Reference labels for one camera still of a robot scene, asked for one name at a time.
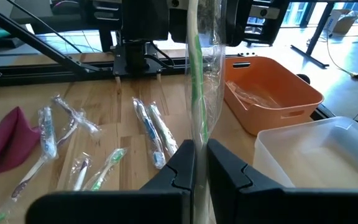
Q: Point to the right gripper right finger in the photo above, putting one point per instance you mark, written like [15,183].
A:
[291,208]

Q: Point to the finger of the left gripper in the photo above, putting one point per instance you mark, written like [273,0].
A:
[145,18]
[238,21]

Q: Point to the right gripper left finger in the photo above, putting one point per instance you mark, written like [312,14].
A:
[120,208]

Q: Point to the orange toothbrush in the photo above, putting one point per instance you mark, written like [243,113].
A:
[250,95]

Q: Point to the blue toothbrush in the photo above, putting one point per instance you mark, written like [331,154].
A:
[48,133]
[149,133]

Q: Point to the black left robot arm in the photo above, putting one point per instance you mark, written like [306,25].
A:
[135,59]

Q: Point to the black metal table leg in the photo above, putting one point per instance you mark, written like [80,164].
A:
[309,56]

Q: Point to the purple wrapped toothbrush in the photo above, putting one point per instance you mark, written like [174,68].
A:
[42,165]
[81,172]

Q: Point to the clear plastic bin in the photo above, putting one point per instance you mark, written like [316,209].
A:
[322,155]

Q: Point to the black table clamp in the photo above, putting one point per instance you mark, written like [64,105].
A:
[303,78]

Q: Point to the orange plastic bin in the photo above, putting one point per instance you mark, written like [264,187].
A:
[269,93]

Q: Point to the cardboard box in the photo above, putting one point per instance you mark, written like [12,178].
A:
[343,21]

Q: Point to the clear wrapped plastic utensil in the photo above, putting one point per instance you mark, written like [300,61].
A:
[76,118]

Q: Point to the magenta cloth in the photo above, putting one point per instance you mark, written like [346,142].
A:
[8,140]

